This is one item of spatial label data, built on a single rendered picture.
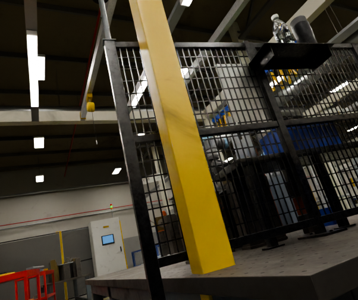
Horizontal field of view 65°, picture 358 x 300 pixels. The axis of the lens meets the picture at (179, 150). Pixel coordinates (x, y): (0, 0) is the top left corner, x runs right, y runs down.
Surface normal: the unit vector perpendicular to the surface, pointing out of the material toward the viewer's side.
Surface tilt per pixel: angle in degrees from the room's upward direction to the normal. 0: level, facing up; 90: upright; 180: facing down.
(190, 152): 90
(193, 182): 90
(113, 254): 90
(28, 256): 90
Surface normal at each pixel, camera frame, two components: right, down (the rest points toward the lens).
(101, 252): 0.40, -0.39
